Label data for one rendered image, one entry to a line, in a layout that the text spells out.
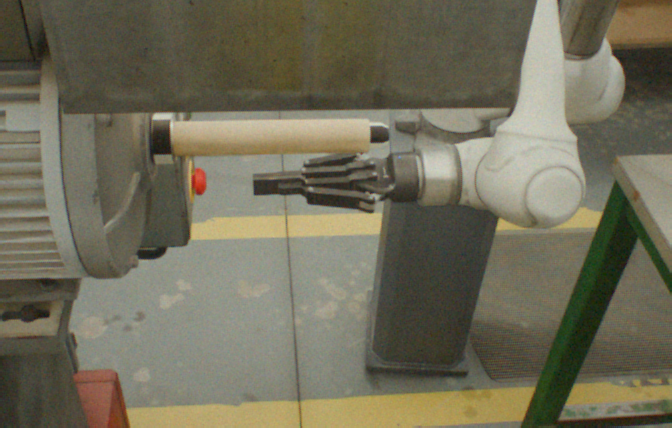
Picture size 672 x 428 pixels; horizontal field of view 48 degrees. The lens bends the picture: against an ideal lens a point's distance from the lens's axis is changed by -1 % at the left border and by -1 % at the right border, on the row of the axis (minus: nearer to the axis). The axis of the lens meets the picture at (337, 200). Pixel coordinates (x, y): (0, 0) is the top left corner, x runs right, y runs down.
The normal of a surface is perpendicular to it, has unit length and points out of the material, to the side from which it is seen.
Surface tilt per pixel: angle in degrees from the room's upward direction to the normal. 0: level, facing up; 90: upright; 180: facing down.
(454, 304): 90
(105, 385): 0
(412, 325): 90
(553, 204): 66
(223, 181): 0
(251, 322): 0
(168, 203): 90
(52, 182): 70
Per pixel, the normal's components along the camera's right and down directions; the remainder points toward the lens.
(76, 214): 0.11, 0.54
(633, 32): 0.05, -0.75
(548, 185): 0.15, 0.33
